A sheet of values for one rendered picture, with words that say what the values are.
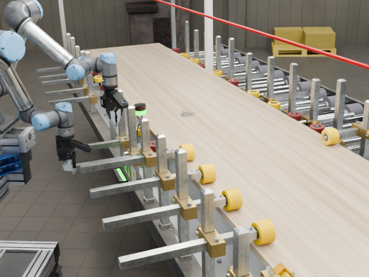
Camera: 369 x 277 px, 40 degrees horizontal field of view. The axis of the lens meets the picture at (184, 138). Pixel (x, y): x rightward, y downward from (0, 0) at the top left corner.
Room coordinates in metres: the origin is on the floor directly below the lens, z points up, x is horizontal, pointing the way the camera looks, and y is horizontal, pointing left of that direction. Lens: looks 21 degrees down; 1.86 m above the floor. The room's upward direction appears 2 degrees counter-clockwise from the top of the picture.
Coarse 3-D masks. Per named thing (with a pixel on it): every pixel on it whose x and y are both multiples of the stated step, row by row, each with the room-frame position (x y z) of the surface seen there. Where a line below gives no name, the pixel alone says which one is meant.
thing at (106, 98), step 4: (104, 88) 2.36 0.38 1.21; (108, 88) 2.35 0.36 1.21; (112, 88) 2.35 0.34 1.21; (104, 92) 2.39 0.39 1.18; (108, 92) 2.37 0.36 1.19; (100, 96) 2.40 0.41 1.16; (104, 96) 2.39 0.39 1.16; (108, 96) 2.38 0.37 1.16; (100, 100) 2.39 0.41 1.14; (104, 100) 2.37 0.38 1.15; (108, 100) 2.35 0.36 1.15; (112, 100) 2.35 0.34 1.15; (104, 104) 2.38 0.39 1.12; (108, 104) 2.35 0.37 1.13; (112, 104) 2.35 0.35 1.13; (116, 104) 2.36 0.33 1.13; (112, 108) 2.35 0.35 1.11
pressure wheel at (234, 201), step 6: (222, 192) 1.71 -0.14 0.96; (228, 192) 1.68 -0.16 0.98; (234, 192) 1.69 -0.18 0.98; (240, 192) 1.69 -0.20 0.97; (228, 198) 1.66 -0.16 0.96; (234, 198) 1.67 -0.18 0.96; (240, 198) 1.67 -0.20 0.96; (228, 204) 1.66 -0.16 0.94; (234, 204) 1.66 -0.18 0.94; (240, 204) 1.67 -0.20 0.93; (228, 210) 1.67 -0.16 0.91
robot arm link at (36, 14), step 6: (18, 0) 2.43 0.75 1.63; (24, 0) 2.45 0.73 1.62; (30, 0) 2.48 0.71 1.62; (30, 6) 2.43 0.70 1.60; (36, 6) 2.48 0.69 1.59; (30, 12) 2.41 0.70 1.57; (36, 12) 2.46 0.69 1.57; (42, 12) 2.52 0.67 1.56; (36, 18) 2.47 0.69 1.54; (12, 30) 2.46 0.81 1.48; (24, 36) 2.48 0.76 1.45; (6, 90) 2.49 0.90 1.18
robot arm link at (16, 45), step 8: (0, 32) 2.04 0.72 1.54; (8, 32) 2.02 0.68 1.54; (0, 40) 1.99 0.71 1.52; (8, 40) 2.00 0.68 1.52; (16, 40) 2.03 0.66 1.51; (0, 48) 1.97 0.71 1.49; (8, 48) 1.99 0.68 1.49; (16, 48) 2.02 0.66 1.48; (24, 48) 2.05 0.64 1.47; (0, 56) 1.97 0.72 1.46; (8, 56) 1.98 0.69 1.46; (16, 56) 2.01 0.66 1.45; (0, 64) 1.98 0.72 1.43; (8, 64) 2.00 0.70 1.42; (0, 72) 1.99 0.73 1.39
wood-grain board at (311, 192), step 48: (144, 48) 4.88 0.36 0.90; (144, 96) 3.25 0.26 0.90; (192, 96) 3.22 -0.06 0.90; (240, 96) 3.18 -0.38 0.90; (192, 144) 2.37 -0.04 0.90; (240, 144) 2.35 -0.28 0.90; (288, 144) 2.33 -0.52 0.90; (336, 144) 2.31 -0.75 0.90; (288, 192) 1.82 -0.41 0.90; (336, 192) 1.80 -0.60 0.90; (288, 240) 1.47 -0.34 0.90; (336, 240) 1.46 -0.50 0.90
